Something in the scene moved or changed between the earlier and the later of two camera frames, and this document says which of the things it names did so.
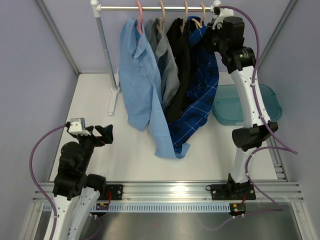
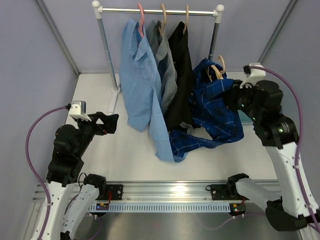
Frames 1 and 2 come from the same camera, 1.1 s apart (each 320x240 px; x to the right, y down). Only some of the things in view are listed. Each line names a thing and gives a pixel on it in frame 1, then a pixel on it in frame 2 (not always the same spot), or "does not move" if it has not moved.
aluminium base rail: x=183 y=191 does not move
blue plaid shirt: x=203 y=72 to x=210 y=110
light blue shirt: x=141 y=88 does not move
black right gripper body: x=213 y=41 to x=242 y=98
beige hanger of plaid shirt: x=197 y=22 to x=219 y=74
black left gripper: x=106 y=133 to x=109 y=125
